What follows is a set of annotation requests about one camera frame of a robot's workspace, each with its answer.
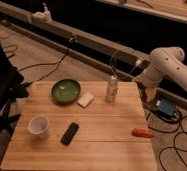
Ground black floor cable left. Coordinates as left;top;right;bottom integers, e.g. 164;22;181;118
18;39;75;83

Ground green ceramic bowl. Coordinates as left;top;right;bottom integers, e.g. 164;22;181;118
51;79;81;104

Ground black floor cable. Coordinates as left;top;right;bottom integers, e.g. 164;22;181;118
143;103;187;171
18;39;75;83

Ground white plastic cup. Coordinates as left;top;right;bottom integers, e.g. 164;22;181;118
28;115;50;139

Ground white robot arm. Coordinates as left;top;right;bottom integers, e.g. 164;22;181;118
133;47;187;101

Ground long metal rail beam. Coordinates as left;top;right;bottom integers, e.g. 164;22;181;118
0;1;187;110

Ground silver drink can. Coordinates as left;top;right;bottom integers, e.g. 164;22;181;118
106;75;118;103

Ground black floor cable right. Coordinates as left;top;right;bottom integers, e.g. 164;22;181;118
143;103;187;171

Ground blue control box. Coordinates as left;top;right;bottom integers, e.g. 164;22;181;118
156;98;175;118

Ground orange carrot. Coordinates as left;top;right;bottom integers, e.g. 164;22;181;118
132;128;154;138

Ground black remote control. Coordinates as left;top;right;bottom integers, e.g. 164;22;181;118
61;122;79;145

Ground white object on rail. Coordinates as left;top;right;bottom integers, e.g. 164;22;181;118
33;4;52;22

